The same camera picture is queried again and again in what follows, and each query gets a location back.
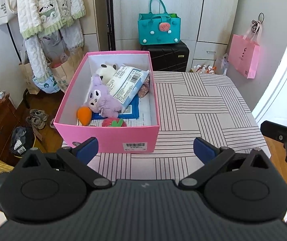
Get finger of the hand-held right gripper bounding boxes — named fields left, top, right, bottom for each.
left=260, top=120, right=287, bottom=165

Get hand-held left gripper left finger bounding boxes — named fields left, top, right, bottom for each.
left=13, top=137, right=112, bottom=190

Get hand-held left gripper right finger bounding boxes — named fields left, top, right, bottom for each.
left=179, top=137, right=274, bottom=191

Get pink cardboard box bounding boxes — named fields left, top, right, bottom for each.
left=53, top=51, right=161, bottom=153

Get orange carrot plush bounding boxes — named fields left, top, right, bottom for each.
left=77, top=106, right=93, bottom=126

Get red strawberry plush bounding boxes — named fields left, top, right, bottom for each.
left=101, top=117, right=127, bottom=127

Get purple plush toy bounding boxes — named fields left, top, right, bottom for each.
left=83, top=74, right=122, bottom=118

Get blue packet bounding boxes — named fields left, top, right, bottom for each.
left=91, top=96, right=140, bottom=120

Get white blue tissue pack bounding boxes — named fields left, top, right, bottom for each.
left=105, top=65, right=150, bottom=113

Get white brown-eared plush toy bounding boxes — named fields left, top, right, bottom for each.
left=94, top=64, right=120, bottom=84

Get floral fabric pouch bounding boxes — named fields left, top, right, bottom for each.
left=137, top=77, right=151, bottom=98

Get striped tablecloth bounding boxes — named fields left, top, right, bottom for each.
left=62, top=71, right=268, bottom=182

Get white door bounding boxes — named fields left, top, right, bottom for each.
left=251, top=0, right=287, bottom=126

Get grey sneaker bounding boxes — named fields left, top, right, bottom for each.
left=26, top=117, right=46, bottom=129
left=29, top=109, right=49, bottom=121

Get white green plastic bag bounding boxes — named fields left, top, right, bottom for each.
left=32, top=77, right=60, bottom=94

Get pack of small bottles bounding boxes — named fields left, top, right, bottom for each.
left=190, top=64, right=217, bottom=74

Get pink gift bag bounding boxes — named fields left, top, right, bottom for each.
left=228, top=26, right=261, bottom=79

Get brown paper bag green print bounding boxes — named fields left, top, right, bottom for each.
left=48, top=48, right=85, bottom=92

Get small clear plastic bag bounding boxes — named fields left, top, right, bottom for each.
left=214, top=53, right=229, bottom=76

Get black suitcase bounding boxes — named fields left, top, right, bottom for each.
left=140, top=40, right=190, bottom=72

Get white fleece pants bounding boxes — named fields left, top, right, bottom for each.
left=24, top=21, right=85, bottom=83

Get teal felt tote bag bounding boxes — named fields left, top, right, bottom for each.
left=137, top=0, right=181, bottom=46

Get black coat rack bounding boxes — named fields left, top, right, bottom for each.
left=0, top=0, right=33, bottom=109

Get black tripod stand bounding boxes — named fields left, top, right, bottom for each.
left=105, top=0, right=117, bottom=52

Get white green fleece jacket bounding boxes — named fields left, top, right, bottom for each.
left=16, top=0, right=87, bottom=40

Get black hair ties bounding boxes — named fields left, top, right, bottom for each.
left=250, top=12, right=264, bottom=34

